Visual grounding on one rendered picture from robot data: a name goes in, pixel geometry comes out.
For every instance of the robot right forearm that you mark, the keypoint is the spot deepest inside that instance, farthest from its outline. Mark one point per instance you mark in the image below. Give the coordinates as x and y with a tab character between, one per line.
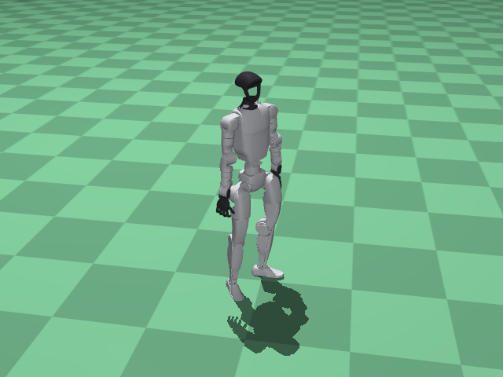
226	176

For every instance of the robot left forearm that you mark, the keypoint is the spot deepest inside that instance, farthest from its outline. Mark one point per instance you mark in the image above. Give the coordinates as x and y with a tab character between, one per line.
275	154

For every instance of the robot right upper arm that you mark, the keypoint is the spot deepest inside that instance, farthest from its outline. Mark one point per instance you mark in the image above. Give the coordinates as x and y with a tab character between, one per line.
229	125

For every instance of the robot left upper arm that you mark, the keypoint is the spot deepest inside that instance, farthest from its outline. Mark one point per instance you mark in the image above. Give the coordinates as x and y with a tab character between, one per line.
275	138

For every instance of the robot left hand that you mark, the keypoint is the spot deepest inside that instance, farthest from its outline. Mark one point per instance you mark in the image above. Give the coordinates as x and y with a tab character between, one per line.
277	173

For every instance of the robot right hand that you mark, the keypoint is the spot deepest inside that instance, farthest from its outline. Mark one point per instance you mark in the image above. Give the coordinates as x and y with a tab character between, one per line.
223	205

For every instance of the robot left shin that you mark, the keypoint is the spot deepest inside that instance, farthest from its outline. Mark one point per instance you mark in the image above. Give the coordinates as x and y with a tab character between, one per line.
264	244

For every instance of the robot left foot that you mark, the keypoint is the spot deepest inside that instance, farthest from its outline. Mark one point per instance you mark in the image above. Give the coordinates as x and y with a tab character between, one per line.
268	272

